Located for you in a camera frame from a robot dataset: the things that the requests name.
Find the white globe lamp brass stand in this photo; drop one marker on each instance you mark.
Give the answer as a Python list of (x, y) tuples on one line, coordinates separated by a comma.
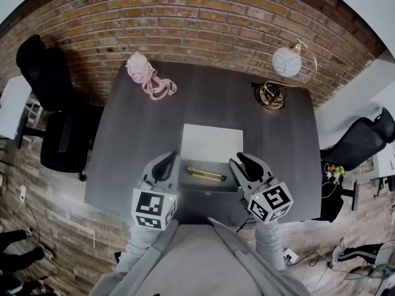
[(287, 62)]

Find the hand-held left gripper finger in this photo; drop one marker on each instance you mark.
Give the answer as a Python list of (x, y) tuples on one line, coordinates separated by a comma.
[(151, 173), (173, 171)]

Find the white desk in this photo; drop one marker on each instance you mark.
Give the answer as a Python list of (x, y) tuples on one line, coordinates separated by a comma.
[(385, 162), (12, 103)]

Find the yellow black utility knife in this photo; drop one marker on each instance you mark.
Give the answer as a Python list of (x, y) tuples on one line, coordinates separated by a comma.
[(206, 174)]

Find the white power strip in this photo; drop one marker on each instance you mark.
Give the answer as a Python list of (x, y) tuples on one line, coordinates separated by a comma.
[(290, 255)]

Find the person's left forearm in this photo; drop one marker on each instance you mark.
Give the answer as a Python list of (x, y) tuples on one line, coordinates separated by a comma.
[(142, 245)]

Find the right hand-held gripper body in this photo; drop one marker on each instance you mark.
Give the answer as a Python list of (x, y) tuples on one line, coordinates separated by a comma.
[(271, 202)]

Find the white paper sheet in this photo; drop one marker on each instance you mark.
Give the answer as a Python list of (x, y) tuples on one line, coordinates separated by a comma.
[(213, 140)]

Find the person's right forearm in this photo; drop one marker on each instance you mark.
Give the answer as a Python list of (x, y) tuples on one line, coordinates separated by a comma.
[(270, 242)]

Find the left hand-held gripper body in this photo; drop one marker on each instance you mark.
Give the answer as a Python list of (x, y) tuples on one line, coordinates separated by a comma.
[(151, 205)]

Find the black mesh office chair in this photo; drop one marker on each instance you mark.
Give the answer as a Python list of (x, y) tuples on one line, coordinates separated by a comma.
[(361, 140), (55, 85)]

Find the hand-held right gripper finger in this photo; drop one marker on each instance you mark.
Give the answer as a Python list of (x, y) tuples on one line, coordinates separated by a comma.
[(254, 170), (239, 174)]

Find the person's grey hoodie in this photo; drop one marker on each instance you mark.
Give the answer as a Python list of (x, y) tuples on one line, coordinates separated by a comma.
[(197, 257)]

